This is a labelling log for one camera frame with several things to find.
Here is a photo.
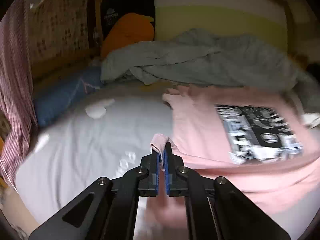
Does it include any pink t-shirt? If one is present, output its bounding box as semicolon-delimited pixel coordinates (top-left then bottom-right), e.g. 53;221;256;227
143;84;320;230

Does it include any grey bed sheet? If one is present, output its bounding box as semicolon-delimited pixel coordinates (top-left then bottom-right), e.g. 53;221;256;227
13;80;301;240

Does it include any grey-green blanket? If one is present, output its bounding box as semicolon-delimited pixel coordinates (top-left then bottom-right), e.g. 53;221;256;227
100;29;319;113

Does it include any blue pillow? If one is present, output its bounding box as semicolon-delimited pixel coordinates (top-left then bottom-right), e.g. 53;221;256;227
34;67;104;128

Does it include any orange plush toy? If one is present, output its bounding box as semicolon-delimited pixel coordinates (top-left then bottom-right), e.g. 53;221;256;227
100;12;155;59

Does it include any red checked curtain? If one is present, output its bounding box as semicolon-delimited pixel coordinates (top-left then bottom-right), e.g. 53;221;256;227
1;0;37;187

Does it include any patterned brown storage box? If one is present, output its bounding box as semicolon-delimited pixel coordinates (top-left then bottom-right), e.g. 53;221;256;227
29;0;89;79

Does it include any dark backpack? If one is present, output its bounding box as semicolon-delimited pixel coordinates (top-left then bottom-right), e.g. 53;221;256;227
100;0;156;38

